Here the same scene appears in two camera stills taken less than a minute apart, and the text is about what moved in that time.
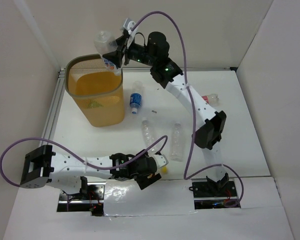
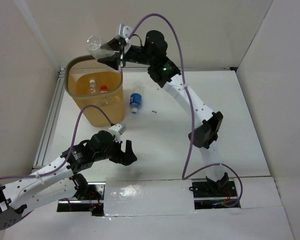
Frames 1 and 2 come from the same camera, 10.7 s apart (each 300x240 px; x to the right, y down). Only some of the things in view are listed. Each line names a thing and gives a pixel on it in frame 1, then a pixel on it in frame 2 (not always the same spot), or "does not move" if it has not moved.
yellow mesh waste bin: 98,89 does not move
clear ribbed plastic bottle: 148,135 to 92,84
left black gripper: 150,178 to 120,152
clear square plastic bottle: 177,146 to 93,44
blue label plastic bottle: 135,98 does not move
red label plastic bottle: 211,99 to 103,88
